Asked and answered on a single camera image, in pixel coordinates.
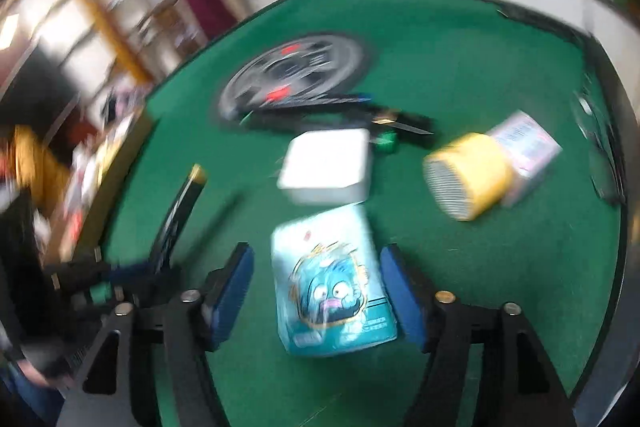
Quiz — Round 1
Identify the brown cardboard box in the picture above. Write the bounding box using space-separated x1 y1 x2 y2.
57 107 157 260

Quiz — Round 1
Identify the person's blue jeans leg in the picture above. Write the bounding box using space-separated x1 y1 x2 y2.
0 357 68 427

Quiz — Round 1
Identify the black television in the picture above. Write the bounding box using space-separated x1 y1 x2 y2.
0 49 82 130

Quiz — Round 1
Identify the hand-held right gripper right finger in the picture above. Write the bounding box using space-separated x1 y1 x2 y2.
377 243 578 427

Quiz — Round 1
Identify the wooden shelf unit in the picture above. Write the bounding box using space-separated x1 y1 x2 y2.
0 0 157 85

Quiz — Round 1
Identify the yellow cylinder speaker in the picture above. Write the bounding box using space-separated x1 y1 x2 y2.
421 132 514 223

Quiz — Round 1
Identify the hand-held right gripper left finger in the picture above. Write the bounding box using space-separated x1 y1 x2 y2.
60 241 256 427

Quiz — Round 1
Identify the person's left forearm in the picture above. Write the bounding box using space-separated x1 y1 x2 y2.
14 359 57 392

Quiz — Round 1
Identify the pale pink box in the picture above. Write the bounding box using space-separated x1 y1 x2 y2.
487 110 564 208

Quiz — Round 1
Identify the maroon cloth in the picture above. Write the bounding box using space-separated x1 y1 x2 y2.
179 0 240 38

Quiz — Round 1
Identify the white flat box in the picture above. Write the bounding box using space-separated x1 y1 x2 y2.
276 128 372 206

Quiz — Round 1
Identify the teal tissue pack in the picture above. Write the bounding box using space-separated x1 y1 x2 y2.
270 204 399 359

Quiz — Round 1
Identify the round grey table dial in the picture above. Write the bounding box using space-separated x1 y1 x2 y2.
216 33 379 124

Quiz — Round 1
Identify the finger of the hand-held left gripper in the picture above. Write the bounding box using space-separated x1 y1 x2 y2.
125 281 187 310
102 257 183 292

